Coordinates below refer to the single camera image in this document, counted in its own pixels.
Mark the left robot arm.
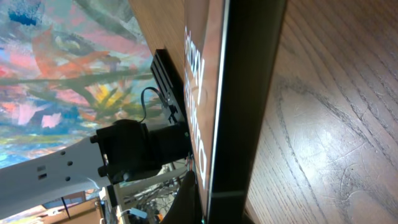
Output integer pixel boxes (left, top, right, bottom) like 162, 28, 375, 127
1, 119, 192, 218

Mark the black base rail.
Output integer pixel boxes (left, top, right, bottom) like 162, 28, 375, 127
150, 49, 186, 124

